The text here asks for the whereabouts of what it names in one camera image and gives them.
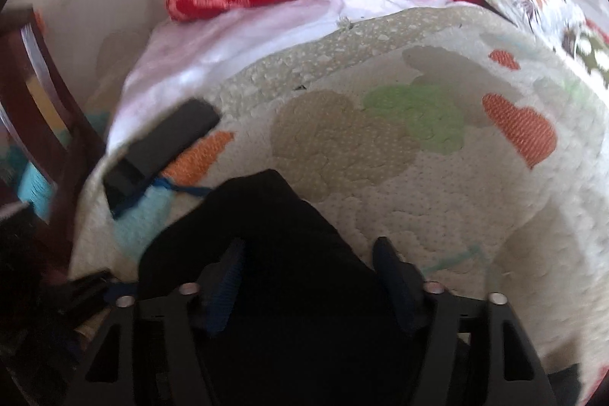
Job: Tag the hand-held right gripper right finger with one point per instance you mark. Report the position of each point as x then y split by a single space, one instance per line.
397 287

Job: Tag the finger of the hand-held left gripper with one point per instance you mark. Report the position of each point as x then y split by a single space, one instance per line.
90 288

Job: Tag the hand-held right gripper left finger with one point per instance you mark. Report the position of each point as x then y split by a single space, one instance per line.
222 287

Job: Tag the black pants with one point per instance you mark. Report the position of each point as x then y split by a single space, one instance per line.
276 292

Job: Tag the heart print quilted blanket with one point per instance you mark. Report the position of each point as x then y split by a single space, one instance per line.
404 158

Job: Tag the black smartphone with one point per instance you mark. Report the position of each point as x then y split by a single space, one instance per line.
161 149

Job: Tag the dark wooden chair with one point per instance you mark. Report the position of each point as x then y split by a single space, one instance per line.
52 116

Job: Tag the white bed sheet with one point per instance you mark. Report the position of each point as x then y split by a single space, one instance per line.
228 54

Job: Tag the green patterned pillow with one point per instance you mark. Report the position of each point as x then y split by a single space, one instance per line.
594 54

